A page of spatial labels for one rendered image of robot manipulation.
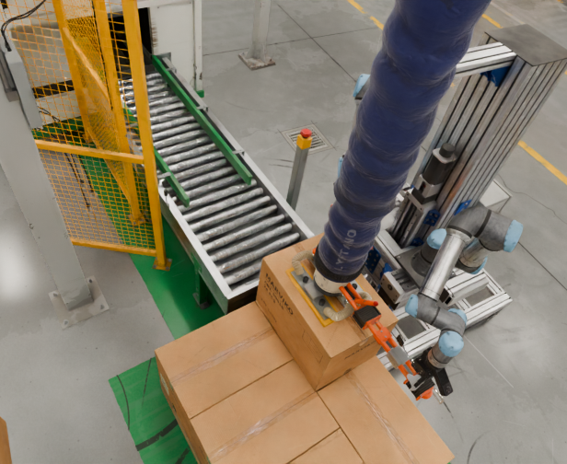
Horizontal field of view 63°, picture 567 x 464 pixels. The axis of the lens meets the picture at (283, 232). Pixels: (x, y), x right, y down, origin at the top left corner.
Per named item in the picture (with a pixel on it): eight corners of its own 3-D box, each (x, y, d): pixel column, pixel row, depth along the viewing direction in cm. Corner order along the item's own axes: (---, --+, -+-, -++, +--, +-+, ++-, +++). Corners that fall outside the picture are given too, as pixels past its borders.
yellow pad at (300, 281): (284, 272, 225) (286, 266, 222) (301, 264, 230) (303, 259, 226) (323, 328, 209) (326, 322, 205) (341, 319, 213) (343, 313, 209)
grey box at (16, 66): (18, 102, 199) (-6, 37, 176) (31, 99, 202) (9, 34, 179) (31, 129, 190) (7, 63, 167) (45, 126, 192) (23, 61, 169)
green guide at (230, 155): (152, 63, 390) (151, 54, 383) (164, 62, 394) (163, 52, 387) (248, 186, 314) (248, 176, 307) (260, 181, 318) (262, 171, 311)
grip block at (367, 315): (350, 315, 203) (353, 308, 199) (367, 307, 207) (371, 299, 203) (362, 330, 199) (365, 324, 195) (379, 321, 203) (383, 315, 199)
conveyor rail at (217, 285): (87, 94, 377) (83, 74, 362) (94, 93, 379) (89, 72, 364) (224, 314, 267) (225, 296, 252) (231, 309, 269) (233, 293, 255)
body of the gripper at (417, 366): (423, 356, 183) (434, 343, 174) (438, 376, 179) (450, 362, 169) (409, 365, 180) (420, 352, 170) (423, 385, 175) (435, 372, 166)
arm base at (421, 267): (427, 249, 234) (434, 237, 227) (446, 272, 227) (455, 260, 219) (404, 259, 228) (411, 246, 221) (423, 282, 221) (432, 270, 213)
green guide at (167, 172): (87, 77, 367) (86, 67, 360) (101, 75, 371) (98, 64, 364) (175, 213, 291) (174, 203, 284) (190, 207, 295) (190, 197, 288)
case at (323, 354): (255, 298, 260) (262, 257, 229) (313, 272, 277) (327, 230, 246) (314, 391, 231) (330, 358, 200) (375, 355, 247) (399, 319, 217)
